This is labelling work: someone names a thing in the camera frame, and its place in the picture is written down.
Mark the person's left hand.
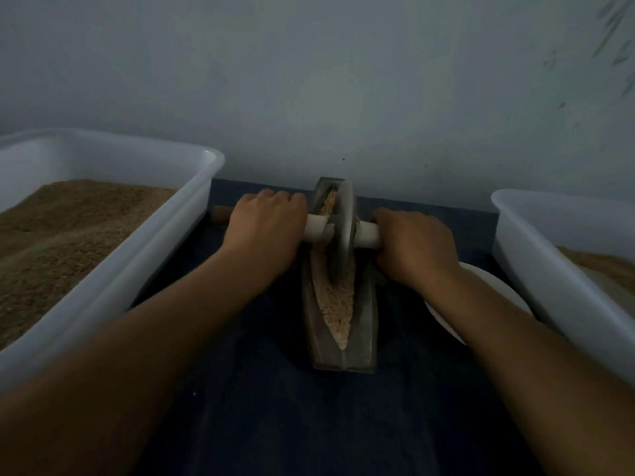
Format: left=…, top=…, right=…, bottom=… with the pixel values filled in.
left=218, top=189, right=310, bottom=284

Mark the person's right hand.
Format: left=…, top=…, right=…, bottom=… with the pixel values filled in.
left=372, top=207, right=462, bottom=290

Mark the metal grinding wheel with handle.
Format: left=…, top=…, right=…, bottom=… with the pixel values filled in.
left=210, top=181, right=382, bottom=286

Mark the boat-shaped metal grinding trough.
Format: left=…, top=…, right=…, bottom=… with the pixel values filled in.
left=302, top=176, right=379, bottom=373

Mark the large brown grain heap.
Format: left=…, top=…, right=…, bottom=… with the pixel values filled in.
left=0, top=179, right=178, bottom=351
left=558, top=247, right=635, bottom=294

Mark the person's left forearm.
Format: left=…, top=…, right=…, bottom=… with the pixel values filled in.
left=0, top=255, right=274, bottom=476

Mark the person's right forearm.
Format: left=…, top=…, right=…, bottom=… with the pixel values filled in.
left=419, top=267, right=635, bottom=476

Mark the white round plate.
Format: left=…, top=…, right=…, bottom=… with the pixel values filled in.
left=425, top=261, right=534, bottom=345

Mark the white plastic tub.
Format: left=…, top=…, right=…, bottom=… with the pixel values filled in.
left=0, top=128, right=226, bottom=393
left=491, top=189, right=635, bottom=385

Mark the dark blue table cloth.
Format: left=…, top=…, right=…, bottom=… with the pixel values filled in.
left=129, top=178, right=552, bottom=476

